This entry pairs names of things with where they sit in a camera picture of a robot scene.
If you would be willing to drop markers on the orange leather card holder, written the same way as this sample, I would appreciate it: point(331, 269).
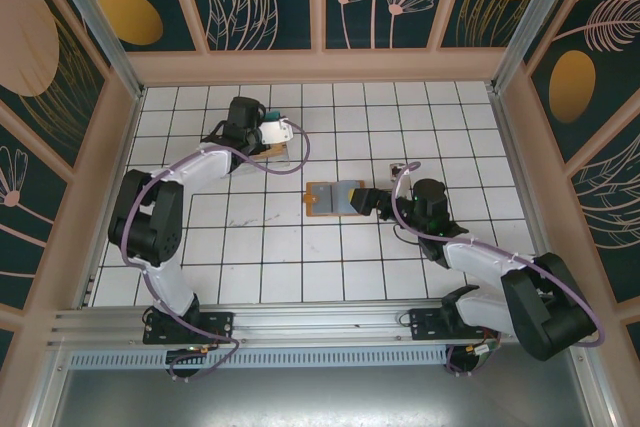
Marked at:
point(345, 197)

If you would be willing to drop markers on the tan wooden block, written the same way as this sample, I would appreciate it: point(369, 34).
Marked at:
point(277, 149)

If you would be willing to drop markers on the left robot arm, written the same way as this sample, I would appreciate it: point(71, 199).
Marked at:
point(145, 217)

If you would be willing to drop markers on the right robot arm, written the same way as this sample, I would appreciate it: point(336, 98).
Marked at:
point(550, 312)

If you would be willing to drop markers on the grey credit card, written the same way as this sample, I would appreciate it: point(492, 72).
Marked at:
point(324, 199)

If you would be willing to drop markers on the clear acrylic organizer tray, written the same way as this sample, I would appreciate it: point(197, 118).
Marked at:
point(280, 163)

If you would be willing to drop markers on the grey metal sheet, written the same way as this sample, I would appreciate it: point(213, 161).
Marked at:
point(320, 399)

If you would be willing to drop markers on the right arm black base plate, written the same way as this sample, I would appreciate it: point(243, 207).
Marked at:
point(425, 324)

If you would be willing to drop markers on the aluminium mounting rail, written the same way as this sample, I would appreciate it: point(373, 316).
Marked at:
point(320, 319)

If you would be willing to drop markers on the aluminium frame post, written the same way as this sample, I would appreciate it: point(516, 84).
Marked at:
point(95, 22)
point(535, 12)

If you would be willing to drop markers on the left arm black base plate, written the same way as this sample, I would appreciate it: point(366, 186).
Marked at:
point(220, 324)

